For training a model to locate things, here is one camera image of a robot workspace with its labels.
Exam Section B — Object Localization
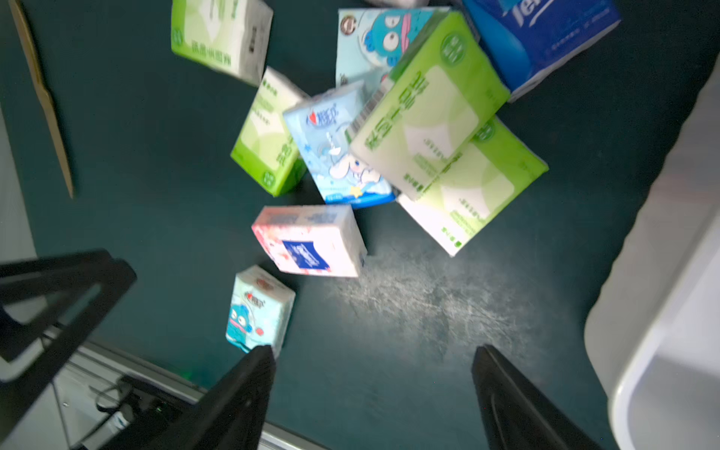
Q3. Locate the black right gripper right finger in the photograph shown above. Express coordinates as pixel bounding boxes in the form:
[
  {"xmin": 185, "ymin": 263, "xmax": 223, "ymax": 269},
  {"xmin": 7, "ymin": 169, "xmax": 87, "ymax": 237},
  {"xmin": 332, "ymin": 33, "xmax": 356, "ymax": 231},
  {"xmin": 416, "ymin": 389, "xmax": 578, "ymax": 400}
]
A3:
[{"xmin": 472, "ymin": 345, "xmax": 599, "ymax": 449}]

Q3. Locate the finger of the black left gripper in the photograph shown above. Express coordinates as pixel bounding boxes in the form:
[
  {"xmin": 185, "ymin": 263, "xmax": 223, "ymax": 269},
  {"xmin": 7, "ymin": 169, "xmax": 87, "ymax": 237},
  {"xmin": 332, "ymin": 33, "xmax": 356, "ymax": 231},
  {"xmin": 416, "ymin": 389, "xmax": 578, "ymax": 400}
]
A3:
[{"xmin": 1, "ymin": 249, "xmax": 137, "ymax": 439}]

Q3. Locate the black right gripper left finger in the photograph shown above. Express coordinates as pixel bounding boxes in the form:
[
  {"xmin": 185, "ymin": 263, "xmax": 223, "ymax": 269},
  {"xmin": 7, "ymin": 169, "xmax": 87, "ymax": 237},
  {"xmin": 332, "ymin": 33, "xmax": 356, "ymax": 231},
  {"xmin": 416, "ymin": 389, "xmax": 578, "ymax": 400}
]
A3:
[{"xmin": 144, "ymin": 346, "xmax": 276, "ymax": 449}]

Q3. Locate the pink tissue pack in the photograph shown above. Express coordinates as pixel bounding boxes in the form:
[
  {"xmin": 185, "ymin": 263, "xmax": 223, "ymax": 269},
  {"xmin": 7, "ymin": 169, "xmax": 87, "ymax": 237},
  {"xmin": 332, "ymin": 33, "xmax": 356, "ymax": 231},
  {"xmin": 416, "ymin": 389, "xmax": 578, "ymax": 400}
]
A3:
[
  {"xmin": 365, "ymin": 0, "xmax": 429, "ymax": 9},
  {"xmin": 251, "ymin": 204, "xmax": 368, "ymax": 278}
]

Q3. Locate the green tissue pack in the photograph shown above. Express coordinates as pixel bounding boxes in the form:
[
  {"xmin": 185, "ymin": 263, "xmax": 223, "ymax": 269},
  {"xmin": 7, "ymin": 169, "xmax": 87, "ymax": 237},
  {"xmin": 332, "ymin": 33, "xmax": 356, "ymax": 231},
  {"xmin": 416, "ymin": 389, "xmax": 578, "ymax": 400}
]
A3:
[
  {"xmin": 346, "ymin": 11, "xmax": 510, "ymax": 200},
  {"xmin": 231, "ymin": 67, "xmax": 308, "ymax": 197},
  {"xmin": 397, "ymin": 117, "xmax": 549, "ymax": 257},
  {"xmin": 171, "ymin": 0, "xmax": 274, "ymax": 86}
]

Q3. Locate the light blue cartoon tissue pack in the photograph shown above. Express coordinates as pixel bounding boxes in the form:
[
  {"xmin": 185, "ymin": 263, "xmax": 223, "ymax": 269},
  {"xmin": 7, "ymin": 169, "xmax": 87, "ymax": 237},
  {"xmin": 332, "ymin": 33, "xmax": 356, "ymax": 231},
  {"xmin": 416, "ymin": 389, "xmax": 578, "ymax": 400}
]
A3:
[{"xmin": 283, "ymin": 81, "xmax": 396, "ymax": 209}]

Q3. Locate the white plastic storage box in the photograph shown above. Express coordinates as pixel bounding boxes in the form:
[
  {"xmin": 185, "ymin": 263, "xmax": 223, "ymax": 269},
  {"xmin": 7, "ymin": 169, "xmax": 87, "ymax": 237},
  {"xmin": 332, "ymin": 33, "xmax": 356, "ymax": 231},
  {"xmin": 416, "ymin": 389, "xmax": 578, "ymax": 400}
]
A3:
[{"xmin": 584, "ymin": 72, "xmax": 719, "ymax": 449}]

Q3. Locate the teal cartoon tissue pack lower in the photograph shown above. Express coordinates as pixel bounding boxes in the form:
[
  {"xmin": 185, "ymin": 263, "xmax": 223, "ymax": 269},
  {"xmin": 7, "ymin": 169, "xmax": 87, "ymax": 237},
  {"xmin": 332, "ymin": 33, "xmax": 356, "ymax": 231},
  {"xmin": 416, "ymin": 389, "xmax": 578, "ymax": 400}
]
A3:
[{"xmin": 226, "ymin": 265, "xmax": 296, "ymax": 358}]

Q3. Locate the teal cartoon tissue pack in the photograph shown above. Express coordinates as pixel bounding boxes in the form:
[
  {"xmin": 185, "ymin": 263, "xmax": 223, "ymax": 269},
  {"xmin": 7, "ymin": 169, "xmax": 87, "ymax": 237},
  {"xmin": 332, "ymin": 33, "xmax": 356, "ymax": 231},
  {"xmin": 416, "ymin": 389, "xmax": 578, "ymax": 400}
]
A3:
[
  {"xmin": 336, "ymin": 7, "xmax": 448, "ymax": 95},
  {"xmin": 226, "ymin": 265, "xmax": 296, "ymax": 358}
]

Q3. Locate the yellow wooden knife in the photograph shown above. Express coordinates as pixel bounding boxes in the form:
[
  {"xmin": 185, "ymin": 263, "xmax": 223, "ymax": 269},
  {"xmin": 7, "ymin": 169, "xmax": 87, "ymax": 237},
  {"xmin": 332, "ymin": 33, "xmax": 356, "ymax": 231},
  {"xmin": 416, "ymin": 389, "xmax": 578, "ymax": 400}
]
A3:
[{"xmin": 9, "ymin": 0, "xmax": 75, "ymax": 199}]

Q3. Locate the dark blue tissue pack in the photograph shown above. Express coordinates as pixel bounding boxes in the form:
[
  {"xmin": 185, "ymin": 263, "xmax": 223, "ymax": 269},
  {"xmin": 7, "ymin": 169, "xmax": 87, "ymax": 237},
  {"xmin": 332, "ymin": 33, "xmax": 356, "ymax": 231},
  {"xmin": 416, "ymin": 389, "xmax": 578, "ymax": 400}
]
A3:
[{"xmin": 457, "ymin": 0, "xmax": 622, "ymax": 101}]

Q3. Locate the teal cartoon tissue pack upper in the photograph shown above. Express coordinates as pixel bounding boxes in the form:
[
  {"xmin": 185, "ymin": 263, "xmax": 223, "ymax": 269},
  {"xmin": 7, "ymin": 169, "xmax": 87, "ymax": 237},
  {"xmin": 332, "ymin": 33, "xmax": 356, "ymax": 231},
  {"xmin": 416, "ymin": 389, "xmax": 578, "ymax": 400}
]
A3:
[{"xmin": 336, "ymin": 7, "xmax": 448, "ymax": 95}]

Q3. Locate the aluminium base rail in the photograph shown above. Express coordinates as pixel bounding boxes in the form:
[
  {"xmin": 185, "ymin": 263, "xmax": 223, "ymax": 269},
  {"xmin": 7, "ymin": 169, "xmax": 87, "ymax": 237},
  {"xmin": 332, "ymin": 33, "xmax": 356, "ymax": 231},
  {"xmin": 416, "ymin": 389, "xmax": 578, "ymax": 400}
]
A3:
[{"xmin": 33, "ymin": 331, "xmax": 333, "ymax": 450}]

